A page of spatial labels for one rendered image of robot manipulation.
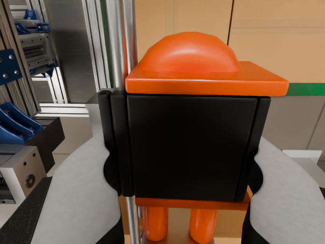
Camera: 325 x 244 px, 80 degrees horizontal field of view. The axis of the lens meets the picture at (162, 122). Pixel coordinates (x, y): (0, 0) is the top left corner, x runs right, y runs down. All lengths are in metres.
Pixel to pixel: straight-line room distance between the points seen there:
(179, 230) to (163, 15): 0.69
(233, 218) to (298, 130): 1.37
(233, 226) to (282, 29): 0.67
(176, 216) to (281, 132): 1.57
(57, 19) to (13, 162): 0.86
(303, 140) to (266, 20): 1.20
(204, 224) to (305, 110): 1.59
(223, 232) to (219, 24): 0.64
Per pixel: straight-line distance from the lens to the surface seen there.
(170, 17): 0.78
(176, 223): 0.20
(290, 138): 1.79
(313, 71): 0.96
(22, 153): 0.61
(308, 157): 1.95
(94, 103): 0.83
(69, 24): 1.24
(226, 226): 0.47
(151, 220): 0.17
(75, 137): 1.75
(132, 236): 0.18
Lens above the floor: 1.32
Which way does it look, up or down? 63 degrees down
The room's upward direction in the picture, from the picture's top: 174 degrees counter-clockwise
